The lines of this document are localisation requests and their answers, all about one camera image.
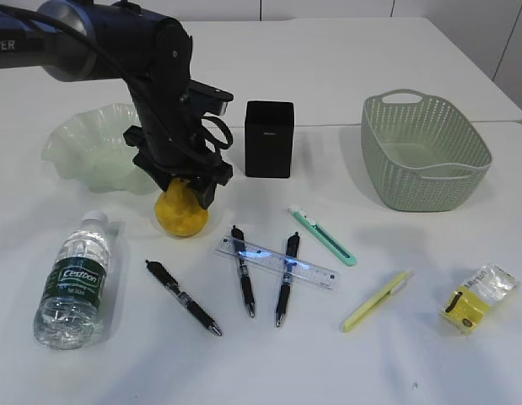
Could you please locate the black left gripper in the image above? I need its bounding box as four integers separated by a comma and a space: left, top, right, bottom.
124, 75, 234, 208

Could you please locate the yellow pear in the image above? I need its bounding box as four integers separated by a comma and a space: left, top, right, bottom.
154, 178, 209, 238

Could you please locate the green utility knife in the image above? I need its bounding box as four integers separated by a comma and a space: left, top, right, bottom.
288, 204, 358, 267

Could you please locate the clear water bottle green label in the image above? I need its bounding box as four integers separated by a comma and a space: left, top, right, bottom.
33, 210, 110, 350

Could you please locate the yellow green pen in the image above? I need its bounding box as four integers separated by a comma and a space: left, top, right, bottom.
341, 271, 413, 333

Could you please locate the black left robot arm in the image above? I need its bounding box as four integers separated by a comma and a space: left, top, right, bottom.
0, 1, 234, 208

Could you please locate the black pen middle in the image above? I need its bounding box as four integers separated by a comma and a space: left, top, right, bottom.
231, 225, 256, 318

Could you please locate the black pen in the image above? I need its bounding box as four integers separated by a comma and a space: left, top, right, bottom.
231, 225, 256, 318
145, 260, 223, 337
275, 232, 300, 327

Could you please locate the black pen far left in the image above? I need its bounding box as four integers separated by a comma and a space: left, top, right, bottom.
145, 260, 223, 337

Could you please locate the pale green wavy glass plate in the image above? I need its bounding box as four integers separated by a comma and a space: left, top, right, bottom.
41, 103, 158, 195

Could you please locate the black square pen holder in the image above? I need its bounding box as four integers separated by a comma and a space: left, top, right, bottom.
245, 100, 294, 179

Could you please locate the black pen right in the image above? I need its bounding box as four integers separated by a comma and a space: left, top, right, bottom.
275, 232, 300, 327

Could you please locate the clear plastic ruler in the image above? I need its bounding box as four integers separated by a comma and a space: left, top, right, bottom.
215, 235, 341, 291

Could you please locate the green plastic woven basket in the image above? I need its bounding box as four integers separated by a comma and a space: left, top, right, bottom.
361, 89, 492, 213

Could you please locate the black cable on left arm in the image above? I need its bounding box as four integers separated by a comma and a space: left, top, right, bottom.
0, 3, 233, 170

